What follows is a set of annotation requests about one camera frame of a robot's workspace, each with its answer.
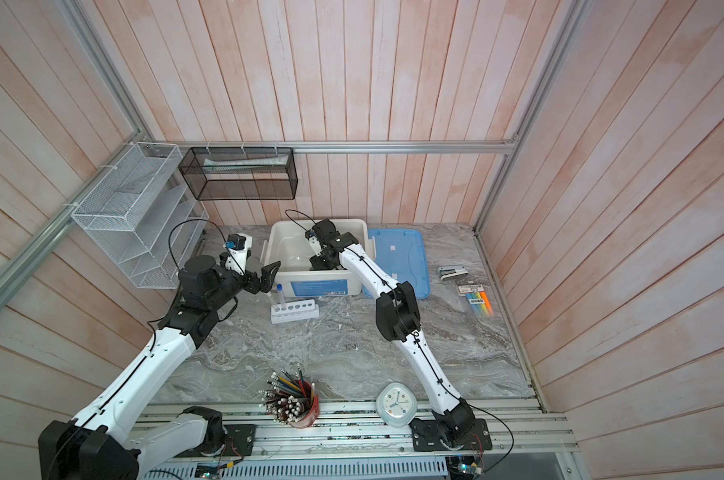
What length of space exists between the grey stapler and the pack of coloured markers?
1.9 inches

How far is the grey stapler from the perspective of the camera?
106cm

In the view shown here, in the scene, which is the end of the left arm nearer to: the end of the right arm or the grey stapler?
the end of the right arm

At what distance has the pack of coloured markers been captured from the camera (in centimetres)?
97

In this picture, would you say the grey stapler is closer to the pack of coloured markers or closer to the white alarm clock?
the pack of coloured markers

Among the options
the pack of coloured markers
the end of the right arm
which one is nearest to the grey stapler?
the pack of coloured markers

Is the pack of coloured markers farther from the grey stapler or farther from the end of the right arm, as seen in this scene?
the end of the right arm

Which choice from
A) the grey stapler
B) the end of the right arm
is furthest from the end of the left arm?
the grey stapler

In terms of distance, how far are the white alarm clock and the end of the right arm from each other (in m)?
0.38

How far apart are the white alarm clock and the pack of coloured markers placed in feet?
1.18

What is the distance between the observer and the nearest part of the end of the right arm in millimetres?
776

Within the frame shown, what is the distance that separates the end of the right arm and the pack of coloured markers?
1.54 ft

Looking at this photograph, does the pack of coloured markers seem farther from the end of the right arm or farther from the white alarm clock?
the end of the right arm

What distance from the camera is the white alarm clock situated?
763mm

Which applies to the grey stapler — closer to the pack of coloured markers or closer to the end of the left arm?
the pack of coloured markers
